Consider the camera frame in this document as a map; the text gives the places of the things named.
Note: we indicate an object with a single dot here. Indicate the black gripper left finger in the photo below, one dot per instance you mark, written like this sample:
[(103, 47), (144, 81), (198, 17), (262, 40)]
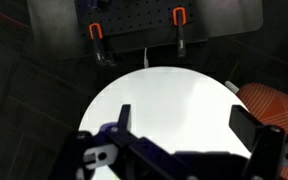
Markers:
[(125, 116)]

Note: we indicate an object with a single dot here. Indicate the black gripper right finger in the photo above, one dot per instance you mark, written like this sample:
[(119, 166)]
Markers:
[(247, 125)]

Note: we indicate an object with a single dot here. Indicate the orange patterned sofa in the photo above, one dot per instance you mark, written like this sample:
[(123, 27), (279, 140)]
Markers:
[(274, 103)]

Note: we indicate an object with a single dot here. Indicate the orange black bar clamp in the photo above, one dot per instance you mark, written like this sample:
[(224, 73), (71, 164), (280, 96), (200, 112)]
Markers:
[(99, 43), (180, 30)]

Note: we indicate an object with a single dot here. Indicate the black perforated breadboard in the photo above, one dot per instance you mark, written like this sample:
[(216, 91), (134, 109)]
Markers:
[(137, 16)]

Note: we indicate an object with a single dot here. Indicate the black perforated board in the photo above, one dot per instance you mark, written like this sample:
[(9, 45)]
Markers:
[(57, 30)]

